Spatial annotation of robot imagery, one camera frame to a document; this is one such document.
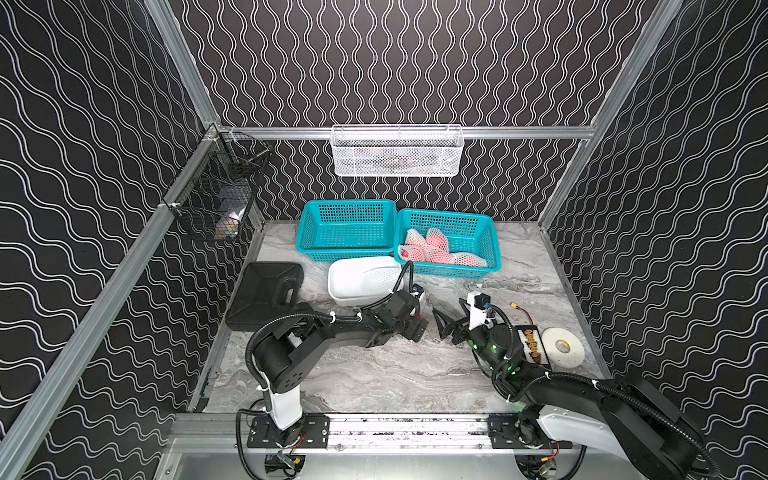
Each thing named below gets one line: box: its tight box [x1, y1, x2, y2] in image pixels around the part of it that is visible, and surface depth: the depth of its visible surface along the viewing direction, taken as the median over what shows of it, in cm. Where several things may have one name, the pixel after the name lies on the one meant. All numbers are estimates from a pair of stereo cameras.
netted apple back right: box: [422, 228, 449, 255], surface depth 108 cm
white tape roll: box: [541, 327, 585, 369], surface depth 90 cm
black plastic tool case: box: [226, 262, 305, 332], surface depth 97 cm
